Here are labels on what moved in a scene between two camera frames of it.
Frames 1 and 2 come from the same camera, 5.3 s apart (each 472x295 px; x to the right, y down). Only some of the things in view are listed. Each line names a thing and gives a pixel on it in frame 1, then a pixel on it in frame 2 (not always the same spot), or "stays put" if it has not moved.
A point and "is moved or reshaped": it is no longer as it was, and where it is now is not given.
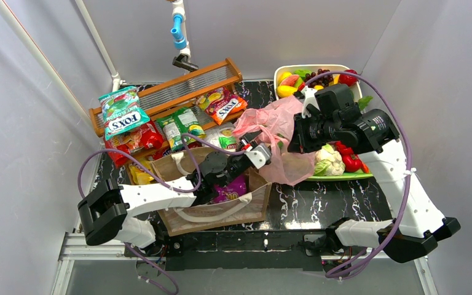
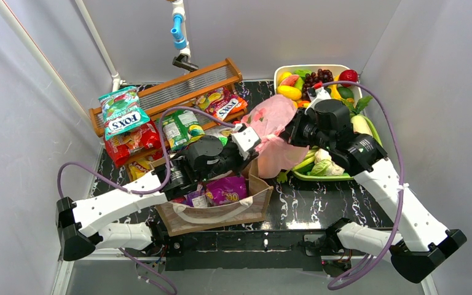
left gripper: (243, 155) -> (238, 154)
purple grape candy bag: (233, 189) stays put
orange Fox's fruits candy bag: (220, 104) stays put
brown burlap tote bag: (249, 208) stays put
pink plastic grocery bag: (275, 120) is moved or reshaped
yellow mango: (286, 91) stays put
